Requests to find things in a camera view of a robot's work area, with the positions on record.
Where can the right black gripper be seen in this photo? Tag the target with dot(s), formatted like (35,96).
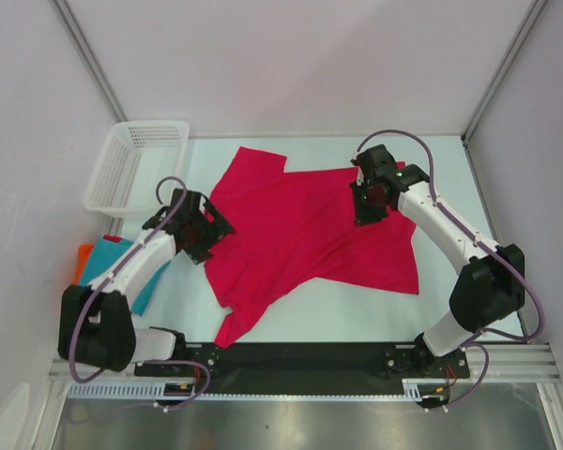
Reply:
(362,217)

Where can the white plastic basket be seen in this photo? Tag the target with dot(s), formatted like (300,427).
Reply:
(134,157)

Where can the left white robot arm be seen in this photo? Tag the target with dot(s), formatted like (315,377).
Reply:
(96,327)

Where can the aluminium frame rail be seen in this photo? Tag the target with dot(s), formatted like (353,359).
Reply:
(507,363)

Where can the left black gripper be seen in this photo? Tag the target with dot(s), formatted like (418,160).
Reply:
(217,229)

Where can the pink t shirt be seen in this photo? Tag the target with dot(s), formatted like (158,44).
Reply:
(292,227)

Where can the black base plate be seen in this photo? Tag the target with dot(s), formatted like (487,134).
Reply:
(320,369)

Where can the teal t shirt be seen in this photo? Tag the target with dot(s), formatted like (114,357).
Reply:
(130,268)

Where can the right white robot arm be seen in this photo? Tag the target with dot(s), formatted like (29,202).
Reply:
(488,288)

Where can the orange t shirt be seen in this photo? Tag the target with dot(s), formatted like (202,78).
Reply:
(83,255)

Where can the white cable duct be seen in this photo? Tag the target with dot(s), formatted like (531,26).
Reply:
(164,391)

